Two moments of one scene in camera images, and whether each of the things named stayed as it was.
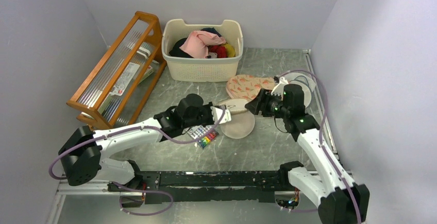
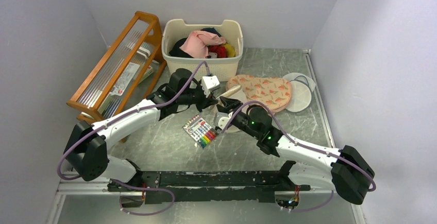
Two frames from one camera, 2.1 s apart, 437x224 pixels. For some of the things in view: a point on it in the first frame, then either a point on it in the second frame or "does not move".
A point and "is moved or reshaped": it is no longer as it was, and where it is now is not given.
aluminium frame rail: x=99 y=187 does not move
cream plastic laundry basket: x=195 y=69 does not move
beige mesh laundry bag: x=242 y=122 is moved or reshaped
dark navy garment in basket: x=175 y=51 does not move
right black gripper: x=261 y=102 → x=228 y=104
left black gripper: x=207 y=105 → x=205 y=102
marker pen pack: x=198 y=131 does not move
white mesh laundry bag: x=306 y=84 does not move
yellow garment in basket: x=230 y=50 does not move
